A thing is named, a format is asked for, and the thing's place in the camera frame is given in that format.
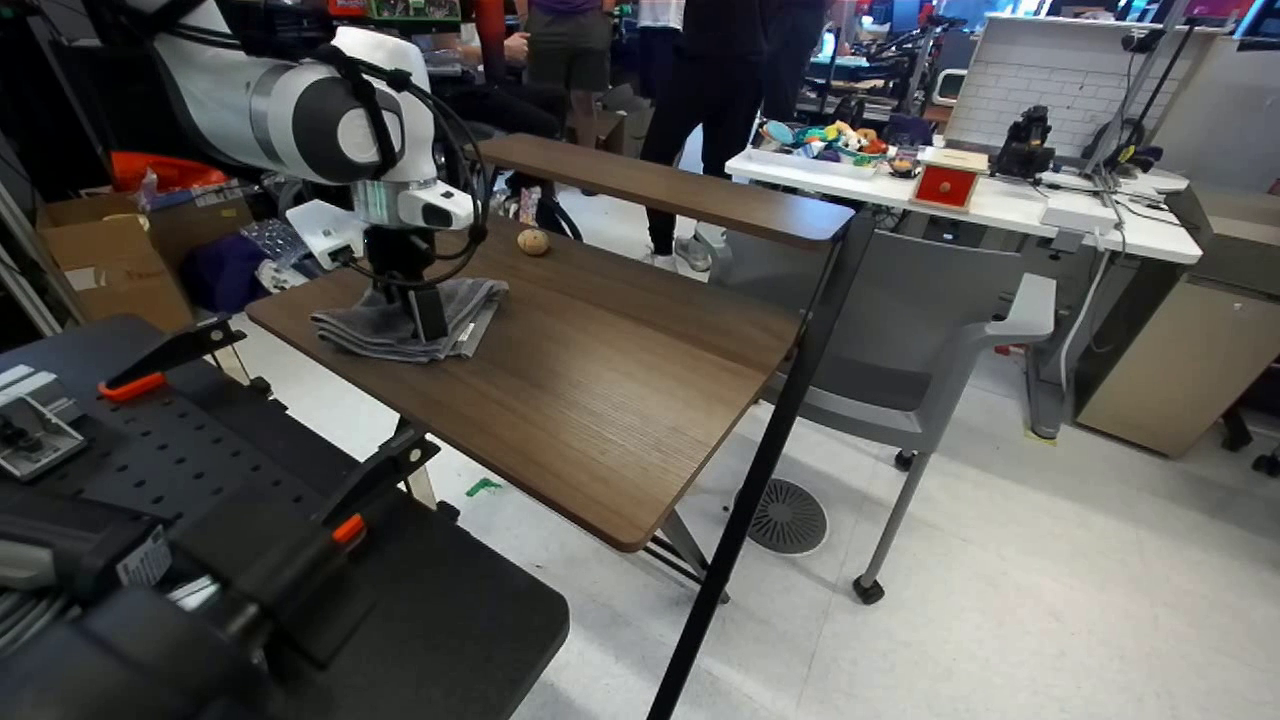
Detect white desk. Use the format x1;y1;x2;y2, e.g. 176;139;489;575
719;139;1203;442

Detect black clamp orange handle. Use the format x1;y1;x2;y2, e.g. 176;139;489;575
216;426;443;645
92;316;249;412

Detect pile of colourful toys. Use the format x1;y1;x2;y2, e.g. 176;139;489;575
753;115;891;172

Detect white perforated panel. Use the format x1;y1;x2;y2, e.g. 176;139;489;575
940;15;1162;162

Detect black desktop device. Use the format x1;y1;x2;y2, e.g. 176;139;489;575
991;102;1061;182

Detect beige cabinet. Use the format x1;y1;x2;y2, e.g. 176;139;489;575
1075;182;1280;458

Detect grey towel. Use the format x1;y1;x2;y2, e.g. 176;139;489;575
311;273;511;366

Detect large cardboard box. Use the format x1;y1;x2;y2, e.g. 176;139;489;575
36;196;195;335

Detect grey office chair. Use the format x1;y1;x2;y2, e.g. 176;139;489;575
711;223;1061;607

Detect black diagonal metal pole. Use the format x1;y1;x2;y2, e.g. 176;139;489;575
644;214;879;720

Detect dark blue bag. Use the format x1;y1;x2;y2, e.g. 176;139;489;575
176;235;275;321

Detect person white shirt black shorts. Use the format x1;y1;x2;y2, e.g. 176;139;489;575
613;0;687;113

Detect black tripod stand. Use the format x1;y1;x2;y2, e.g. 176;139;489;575
1075;0;1209;177

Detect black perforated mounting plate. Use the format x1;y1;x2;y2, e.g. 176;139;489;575
0;316;573;720

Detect red box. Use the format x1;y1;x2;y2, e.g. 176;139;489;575
910;146;991;214

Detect person in khaki shorts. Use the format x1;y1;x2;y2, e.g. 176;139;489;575
519;0;626;151

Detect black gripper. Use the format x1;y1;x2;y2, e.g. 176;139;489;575
361;220;461;347

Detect orange red bag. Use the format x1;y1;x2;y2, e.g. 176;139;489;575
107;146;205;191

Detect black table leg frame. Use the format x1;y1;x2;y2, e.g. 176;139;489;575
635;505;731;596

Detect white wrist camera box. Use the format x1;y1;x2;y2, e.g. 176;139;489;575
280;196;366;275

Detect person in black clothes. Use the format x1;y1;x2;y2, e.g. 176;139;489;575
638;0;828;260

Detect round dark floor cover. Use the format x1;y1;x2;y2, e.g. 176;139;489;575
745;477;832;556

